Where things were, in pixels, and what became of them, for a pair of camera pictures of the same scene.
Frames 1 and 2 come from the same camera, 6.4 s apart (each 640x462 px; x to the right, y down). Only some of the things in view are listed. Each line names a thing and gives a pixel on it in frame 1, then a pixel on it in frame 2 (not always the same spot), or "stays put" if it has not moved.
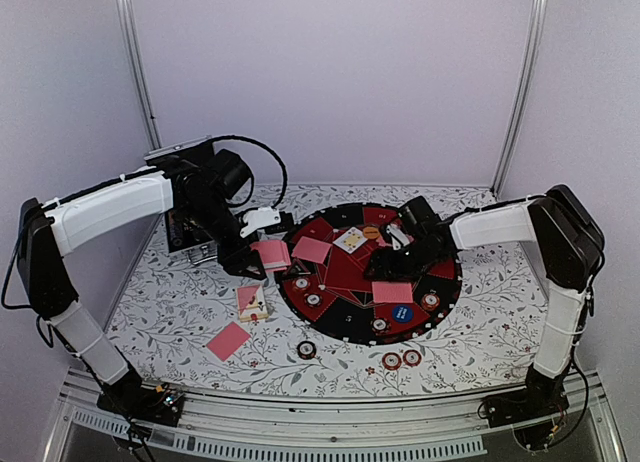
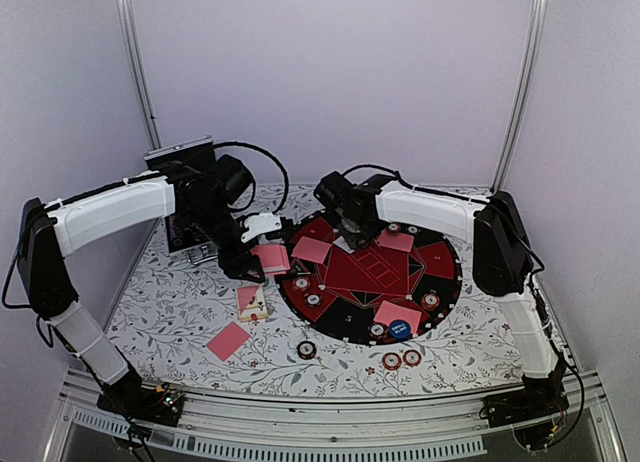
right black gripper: [376, 260] → [354, 241]
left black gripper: [235, 266] stays put
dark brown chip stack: [306, 350] stays put
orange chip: [412, 357] stays put
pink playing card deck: [274, 253] stays put
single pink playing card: [311, 249] stays put
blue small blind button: [402, 313] → [399, 328]
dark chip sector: [313, 300] stays put
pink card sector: [392, 292] → [390, 312]
